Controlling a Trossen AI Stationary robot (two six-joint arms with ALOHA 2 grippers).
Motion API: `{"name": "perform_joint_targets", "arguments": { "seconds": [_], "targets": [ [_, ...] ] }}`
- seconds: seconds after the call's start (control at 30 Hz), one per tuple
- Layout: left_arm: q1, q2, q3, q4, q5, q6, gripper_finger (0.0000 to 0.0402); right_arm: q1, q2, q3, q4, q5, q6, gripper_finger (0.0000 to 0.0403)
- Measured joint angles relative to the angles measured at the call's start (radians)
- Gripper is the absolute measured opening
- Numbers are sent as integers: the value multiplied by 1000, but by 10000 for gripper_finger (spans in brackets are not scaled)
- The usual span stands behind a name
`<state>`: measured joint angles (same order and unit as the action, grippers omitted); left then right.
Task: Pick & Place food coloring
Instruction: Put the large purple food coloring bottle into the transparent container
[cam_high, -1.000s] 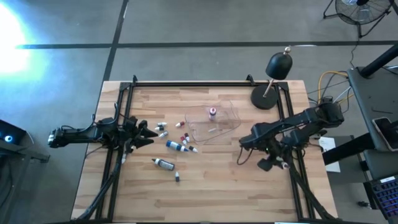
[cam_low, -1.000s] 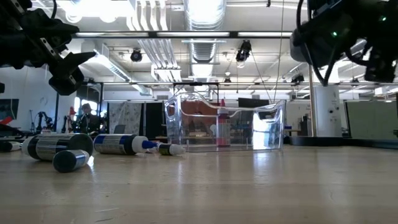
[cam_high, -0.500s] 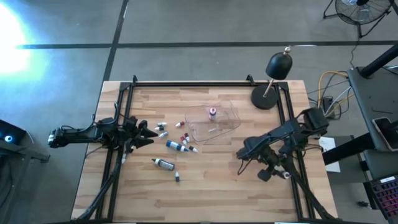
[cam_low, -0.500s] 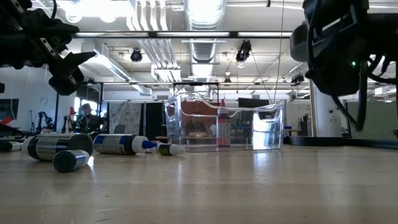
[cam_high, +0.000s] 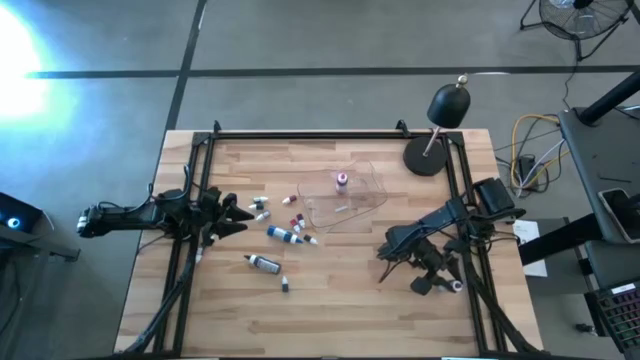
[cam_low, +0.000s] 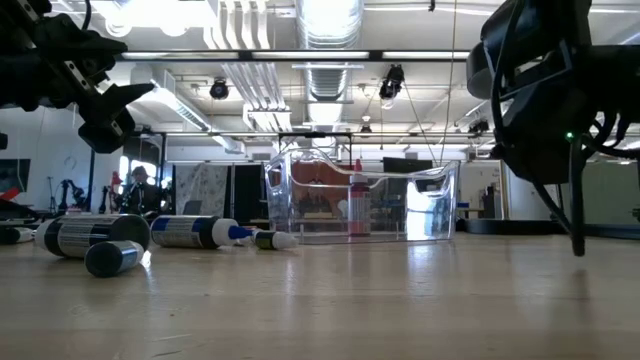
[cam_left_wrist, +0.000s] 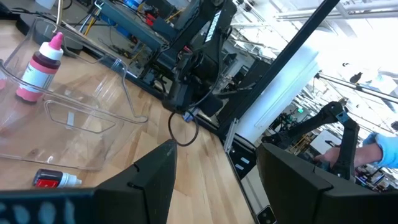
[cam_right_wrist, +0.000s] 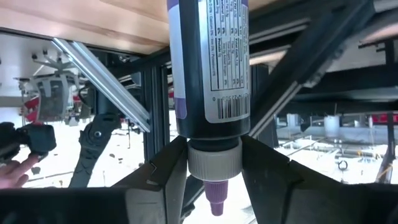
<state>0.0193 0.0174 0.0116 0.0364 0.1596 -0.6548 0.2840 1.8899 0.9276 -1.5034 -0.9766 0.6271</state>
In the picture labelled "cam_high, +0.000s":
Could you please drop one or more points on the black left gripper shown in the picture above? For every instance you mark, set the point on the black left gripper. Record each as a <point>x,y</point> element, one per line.
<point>210,222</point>

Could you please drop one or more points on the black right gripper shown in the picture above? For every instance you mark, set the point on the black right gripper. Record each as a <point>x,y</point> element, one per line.
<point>429,257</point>

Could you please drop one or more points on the small black dropper bottle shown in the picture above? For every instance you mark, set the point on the small black dropper bottle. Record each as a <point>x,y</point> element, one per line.
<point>258,205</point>

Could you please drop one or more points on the small green dropper bottle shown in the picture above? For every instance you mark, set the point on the small green dropper bottle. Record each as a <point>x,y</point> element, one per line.
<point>261,199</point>

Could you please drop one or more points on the large blue food colouring bottle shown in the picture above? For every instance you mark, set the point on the large blue food colouring bottle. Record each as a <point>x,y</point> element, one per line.
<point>280,233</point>

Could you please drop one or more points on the large black food colouring bottle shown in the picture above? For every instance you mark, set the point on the large black food colouring bottle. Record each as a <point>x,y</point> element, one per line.
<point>267,265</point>

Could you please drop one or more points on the small brown dropper bottle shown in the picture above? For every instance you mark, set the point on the small brown dropper bottle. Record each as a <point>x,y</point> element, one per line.
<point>308,238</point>

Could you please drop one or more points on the small dark blue dropper bottle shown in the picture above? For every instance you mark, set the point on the small dark blue dropper bottle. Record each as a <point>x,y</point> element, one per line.
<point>285,286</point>

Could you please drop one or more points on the large red food colouring bottle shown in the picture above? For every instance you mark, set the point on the large red food colouring bottle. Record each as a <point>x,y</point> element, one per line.
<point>342,179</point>

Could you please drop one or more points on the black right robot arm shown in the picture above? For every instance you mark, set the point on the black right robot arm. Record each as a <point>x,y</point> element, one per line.
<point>440,215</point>

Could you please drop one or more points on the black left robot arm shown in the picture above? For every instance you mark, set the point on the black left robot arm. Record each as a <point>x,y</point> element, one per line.
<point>125,215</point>

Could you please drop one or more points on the white paper sheet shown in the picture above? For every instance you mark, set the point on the white paper sheet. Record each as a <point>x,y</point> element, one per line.
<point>527,232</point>

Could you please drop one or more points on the clear plastic bin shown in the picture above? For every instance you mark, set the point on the clear plastic bin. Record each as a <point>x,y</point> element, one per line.
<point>360,210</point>

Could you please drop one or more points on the black power brick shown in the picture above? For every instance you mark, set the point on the black power brick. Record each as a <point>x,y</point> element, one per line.
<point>526,167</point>

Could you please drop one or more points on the small black plug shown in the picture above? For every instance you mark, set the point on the small black plug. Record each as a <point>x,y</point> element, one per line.
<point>584,328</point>

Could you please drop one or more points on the black desk lamp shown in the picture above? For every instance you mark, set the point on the black desk lamp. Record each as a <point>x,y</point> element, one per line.
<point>447,107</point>

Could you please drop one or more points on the black keyboard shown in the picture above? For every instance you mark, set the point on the black keyboard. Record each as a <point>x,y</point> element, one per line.
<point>620,312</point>

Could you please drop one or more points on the black smartphone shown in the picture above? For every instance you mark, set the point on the black smartphone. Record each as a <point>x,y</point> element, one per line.
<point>622,212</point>

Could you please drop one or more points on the grey desk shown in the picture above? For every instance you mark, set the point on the grey desk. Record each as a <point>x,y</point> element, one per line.
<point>595,155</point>

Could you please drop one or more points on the black box with blue light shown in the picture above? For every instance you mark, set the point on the black box with blue light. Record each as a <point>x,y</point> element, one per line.
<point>20,212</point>

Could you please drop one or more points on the black floor fan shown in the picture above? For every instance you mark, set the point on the black floor fan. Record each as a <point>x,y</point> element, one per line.
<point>582,22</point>

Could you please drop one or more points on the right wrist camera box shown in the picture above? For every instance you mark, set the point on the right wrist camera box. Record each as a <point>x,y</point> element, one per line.
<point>421,285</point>

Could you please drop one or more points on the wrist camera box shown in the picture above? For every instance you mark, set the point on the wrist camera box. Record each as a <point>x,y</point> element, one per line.
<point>421,285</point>
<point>212,194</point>

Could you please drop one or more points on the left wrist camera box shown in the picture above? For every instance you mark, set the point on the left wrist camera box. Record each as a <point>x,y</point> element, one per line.
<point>212,194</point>

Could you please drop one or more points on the black aluminium rig frame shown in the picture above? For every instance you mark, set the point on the black aluminium rig frame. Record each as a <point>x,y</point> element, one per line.
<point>320,135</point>

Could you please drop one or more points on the black desk post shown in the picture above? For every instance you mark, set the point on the black desk post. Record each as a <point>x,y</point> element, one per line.
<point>610,97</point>

